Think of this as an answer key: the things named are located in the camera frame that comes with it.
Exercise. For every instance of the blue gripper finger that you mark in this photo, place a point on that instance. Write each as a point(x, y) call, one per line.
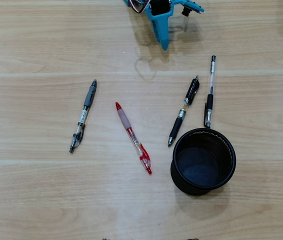
point(162, 30)

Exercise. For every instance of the red gel pen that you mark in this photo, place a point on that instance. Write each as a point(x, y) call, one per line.
point(124, 117)

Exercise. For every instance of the grey grip clear pen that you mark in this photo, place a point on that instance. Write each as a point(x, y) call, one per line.
point(90, 96)

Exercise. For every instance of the clear pen with black cap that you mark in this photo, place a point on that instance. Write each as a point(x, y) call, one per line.
point(209, 100)

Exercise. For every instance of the black retractable pen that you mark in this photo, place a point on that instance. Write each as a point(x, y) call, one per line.
point(176, 126)

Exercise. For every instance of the black mesh pen holder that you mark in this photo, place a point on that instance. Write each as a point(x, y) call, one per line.
point(201, 162)

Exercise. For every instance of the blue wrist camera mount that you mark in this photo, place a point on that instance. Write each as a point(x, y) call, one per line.
point(191, 6)

